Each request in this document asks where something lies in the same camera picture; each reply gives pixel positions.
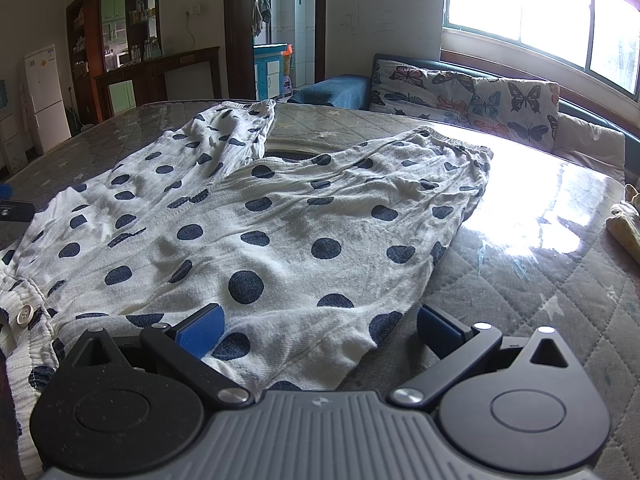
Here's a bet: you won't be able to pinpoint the white navy polka dot garment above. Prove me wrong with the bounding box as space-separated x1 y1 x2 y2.
1 101 492 479

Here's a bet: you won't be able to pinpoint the white refrigerator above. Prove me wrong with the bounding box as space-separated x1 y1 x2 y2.
23 44 70 155

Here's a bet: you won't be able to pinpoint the dark wooden console table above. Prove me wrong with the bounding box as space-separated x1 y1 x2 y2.
94 47 222 122

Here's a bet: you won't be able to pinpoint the butterfly print cushion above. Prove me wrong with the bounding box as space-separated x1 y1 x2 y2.
370 58 560 152

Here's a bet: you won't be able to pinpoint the window with green frame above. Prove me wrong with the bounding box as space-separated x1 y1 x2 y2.
445 0 639 96

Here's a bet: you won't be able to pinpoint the yellow folded cloth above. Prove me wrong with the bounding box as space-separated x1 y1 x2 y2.
605 184 640 263

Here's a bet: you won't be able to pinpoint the blue sofa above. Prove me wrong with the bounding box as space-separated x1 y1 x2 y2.
288 51 639 182

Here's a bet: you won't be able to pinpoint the beige plain cushion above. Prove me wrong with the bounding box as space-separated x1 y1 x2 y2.
552 113 625 184

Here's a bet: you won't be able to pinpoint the grey quilted star table cover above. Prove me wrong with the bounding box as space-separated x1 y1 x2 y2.
9 101 639 479

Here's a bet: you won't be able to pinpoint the dark wooden shelf unit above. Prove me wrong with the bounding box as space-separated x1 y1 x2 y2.
66 0 162 125

